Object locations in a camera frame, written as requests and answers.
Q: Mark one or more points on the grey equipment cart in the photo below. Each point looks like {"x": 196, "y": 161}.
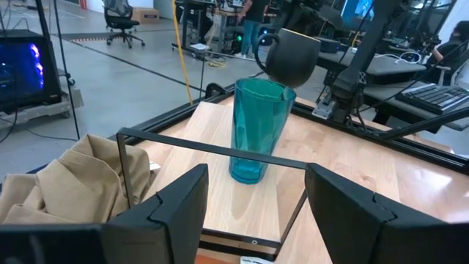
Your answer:
{"x": 44, "y": 110}

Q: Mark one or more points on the black mug yellow inside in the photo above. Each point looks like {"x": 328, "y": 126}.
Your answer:
{"x": 293, "y": 62}

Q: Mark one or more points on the teal faceted plastic tumbler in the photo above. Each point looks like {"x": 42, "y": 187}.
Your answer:
{"x": 260, "y": 117}

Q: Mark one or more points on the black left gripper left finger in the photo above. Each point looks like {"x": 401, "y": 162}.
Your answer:
{"x": 165, "y": 231}

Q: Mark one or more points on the black aluminium rig frame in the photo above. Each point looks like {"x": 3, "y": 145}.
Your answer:
{"x": 403, "y": 143}

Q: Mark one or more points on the black office chair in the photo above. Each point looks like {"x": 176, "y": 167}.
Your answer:
{"x": 119, "y": 20}

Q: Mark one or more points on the person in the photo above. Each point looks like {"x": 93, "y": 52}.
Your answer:
{"x": 450, "y": 51}
{"x": 253, "y": 33}

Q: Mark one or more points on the tan cloth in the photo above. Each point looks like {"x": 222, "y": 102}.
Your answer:
{"x": 73, "y": 183}

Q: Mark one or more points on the cardboard box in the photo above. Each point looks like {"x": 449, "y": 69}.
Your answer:
{"x": 146, "y": 15}

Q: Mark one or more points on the wooden shelf black metal legs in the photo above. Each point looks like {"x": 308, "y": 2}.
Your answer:
{"x": 249, "y": 212}

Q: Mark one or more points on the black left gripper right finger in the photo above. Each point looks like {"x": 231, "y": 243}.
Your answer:
{"x": 359, "y": 234}

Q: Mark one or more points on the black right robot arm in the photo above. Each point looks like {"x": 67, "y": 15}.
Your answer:
{"x": 351, "y": 80}

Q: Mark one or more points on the grey desk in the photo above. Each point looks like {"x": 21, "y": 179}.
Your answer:
{"x": 381, "y": 67}
{"x": 384, "y": 99}

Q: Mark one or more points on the computer monitor on stand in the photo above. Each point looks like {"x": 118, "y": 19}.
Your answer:
{"x": 22, "y": 69}

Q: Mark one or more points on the lit blue monitor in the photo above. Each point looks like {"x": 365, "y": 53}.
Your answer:
{"x": 361, "y": 7}

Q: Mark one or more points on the black keyboard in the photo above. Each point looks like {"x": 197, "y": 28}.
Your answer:
{"x": 432, "y": 97}

